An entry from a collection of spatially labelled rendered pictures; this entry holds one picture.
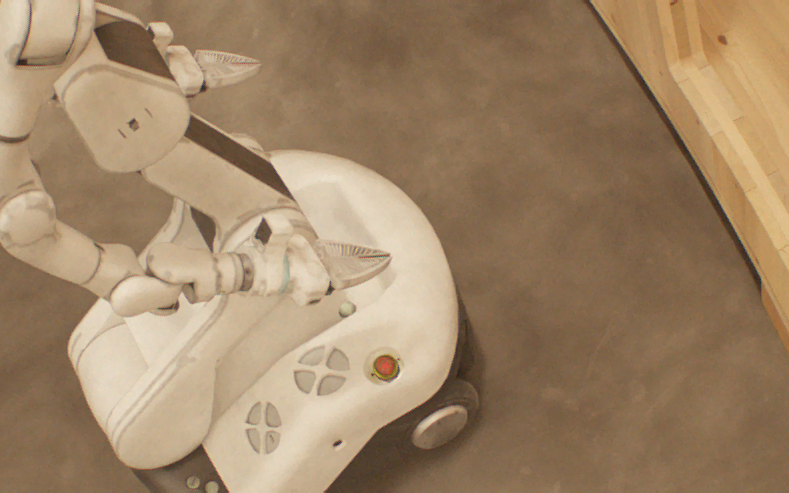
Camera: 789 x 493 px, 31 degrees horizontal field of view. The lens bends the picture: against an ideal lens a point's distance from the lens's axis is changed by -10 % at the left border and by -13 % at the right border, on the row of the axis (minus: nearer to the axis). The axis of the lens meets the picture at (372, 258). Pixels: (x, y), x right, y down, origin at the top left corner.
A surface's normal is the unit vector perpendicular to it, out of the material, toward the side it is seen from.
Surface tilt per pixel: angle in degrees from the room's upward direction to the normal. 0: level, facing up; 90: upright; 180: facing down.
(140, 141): 91
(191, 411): 90
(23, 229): 88
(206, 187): 90
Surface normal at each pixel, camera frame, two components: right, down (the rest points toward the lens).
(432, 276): 0.55, -0.48
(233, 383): -0.60, -0.22
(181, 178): 0.46, 0.69
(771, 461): -0.23, -0.51
